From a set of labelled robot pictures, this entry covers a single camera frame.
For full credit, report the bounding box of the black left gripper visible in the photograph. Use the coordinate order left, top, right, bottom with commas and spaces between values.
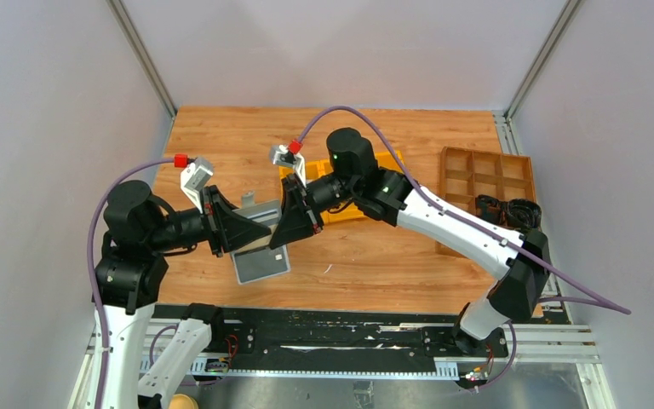
150, 183, 273, 254

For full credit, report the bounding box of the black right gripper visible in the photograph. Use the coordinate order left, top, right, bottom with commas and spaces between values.
267, 174, 359, 251

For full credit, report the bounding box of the gold credit card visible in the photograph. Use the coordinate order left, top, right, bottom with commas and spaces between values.
236, 225, 276, 253

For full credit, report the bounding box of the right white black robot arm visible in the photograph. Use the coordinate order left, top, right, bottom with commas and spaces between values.
269, 128, 549, 356

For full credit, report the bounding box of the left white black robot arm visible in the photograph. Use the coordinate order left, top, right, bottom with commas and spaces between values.
86, 181, 271, 408

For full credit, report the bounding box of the yellow plastic bin row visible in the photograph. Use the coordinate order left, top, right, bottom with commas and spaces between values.
278, 152, 404, 226

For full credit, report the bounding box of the wooden compartment tray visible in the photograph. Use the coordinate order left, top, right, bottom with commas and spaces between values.
438, 147, 537, 231

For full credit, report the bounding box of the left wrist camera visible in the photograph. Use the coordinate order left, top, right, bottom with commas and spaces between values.
180, 157, 214, 213

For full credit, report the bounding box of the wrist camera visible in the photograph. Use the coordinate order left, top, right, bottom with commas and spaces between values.
268, 145, 307, 186
180, 157, 214, 213

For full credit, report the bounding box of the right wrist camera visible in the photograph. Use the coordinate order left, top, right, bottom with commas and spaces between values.
268, 145, 307, 186

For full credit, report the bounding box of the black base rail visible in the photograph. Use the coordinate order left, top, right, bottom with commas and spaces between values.
158, 304, 571, 374

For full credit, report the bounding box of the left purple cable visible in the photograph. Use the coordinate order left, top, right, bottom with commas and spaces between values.
87, 153, 191, 409

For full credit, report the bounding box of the purple cable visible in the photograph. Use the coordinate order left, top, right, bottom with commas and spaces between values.
87, 153, 191, 409
288, 106, 633, 390

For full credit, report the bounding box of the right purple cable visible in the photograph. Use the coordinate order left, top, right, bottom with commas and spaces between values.
288, 106, 633, 390

